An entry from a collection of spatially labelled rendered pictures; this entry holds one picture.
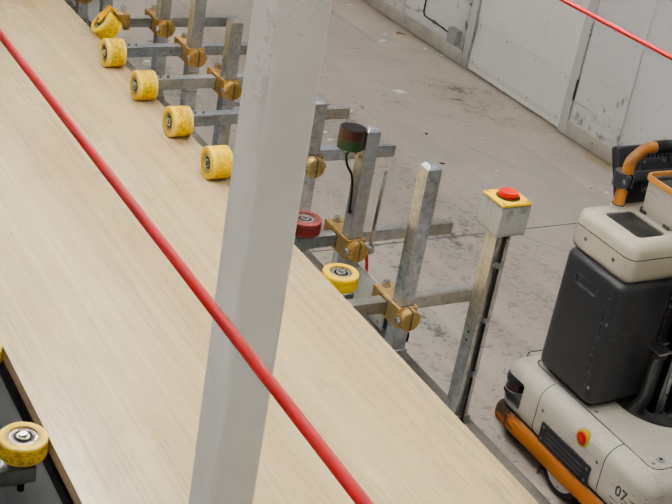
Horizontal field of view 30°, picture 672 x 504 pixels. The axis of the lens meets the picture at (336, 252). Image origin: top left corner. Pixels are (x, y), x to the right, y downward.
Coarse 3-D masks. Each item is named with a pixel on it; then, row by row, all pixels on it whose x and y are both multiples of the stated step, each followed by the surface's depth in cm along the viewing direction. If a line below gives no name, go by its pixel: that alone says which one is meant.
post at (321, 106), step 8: (320, 104) 300; (320, 112) 301; (320, 120) 302; (312, 128) 302; (320, 128) 304; (312, 136) 304; (320, 136) 305; (312, 144) 305; (320, 144) 306; (312, 152) 306; (304, 176) 308; (304, 184) 309; (312, 184) 310; (304, 192) 311; (312, 192) 312; (304, 200) 312; (304, 208) 313
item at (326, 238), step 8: (384, 224) 304; (392, 224) 304; (400, 224) 305; (432, 224) 308; (440, 224) 309; (448, 224) 310; (320, 232) 294; (328, 232) 295; (368, 232) 299; (376, 232) 300; (384, 232) 301; (392, 232) 302; (400, 232) 304; (432, 232) 309; (440, 232) 310; (448, 232) 311; (296, 240) 290; (304, 240) 290; (312, 240) 292; (320, 240) 293; (328, 240) 294; (368, 240) 300; (376, 240) 301; (384, 240) 302; (304, 248) 292; (312, 248) 293
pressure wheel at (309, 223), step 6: (300, 210) 292; (300, 216) 290; (306, 216) 289; (312, 216) 291; (318, 216) 291; (300, 222) 287; (306, 222) 287; (312, 222) 288; (318, 222) 288; (300, 228) 286; (306, 228) 286; (312, 228) 287; (318, 228) 288; (300, 234) 287; (306, 234) 287; (312, 234) 288; (318, 234) 290
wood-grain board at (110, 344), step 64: (0, 0) 395; (0, 64) 346; (64, 64) 354; (0, 128) 308; (64, 128) 315; (128, 128) 321; (0, 192) 278; (64, 192) 283; (192, 192) 293; (0, 256) 253; (64, 256) 257; (128, 256) 261; (192, 256) 266; (0, 320) 232; (64, 320) 236; (128, 320) 239; (192, 320) 243; (320, 320) 250; (64, 384) 218; (128, 384) 221; (192, 384) 224; (320, 384) 230; (384, 384) 233; (64, 448) 202; (128, 448) 205; (192, 448) 207; (384, 448) 216; (448, 448) 218
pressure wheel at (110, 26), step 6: (108, 18) 375; (114, 18) 377; (96, 24) 378; (102, 24) 376; (108, 24) 375; (114, 24) 377; (120, 24) 379; (96, 30) 376; (102, 30) 376; (108, 30) 376; (114, 30) 377; (102, 36) 378; (108, 36) 378; (114, 36) 378
